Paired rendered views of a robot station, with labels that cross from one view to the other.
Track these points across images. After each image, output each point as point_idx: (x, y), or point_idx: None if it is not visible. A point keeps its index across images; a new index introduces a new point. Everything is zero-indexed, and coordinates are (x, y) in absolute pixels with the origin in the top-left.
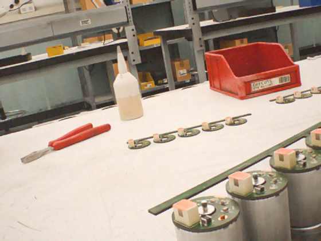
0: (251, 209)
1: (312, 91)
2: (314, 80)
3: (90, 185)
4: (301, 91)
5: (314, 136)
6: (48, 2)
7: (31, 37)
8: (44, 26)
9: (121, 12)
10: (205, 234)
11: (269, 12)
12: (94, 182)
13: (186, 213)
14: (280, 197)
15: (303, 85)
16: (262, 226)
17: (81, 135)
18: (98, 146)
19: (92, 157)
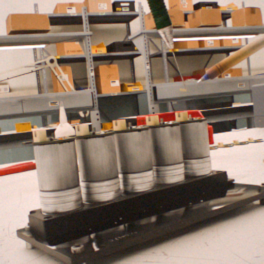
0: (85, 145)
1: (219, 146)
2: (227, 141)
3: (15, 190)
4: (211, 146)
5: (148, 119)
6: (23, 85)
7: (2, 112)
8: (15, 103)
9: (88, 97)
10: (47, 146)
11: (225, 106)
12: (19, 188)
13: (37, 133)
14: (105, 138)
15: (215, 144)
16: (93, 157)
17: (20, 167)
18: (32, 174)
19: (24, 179)
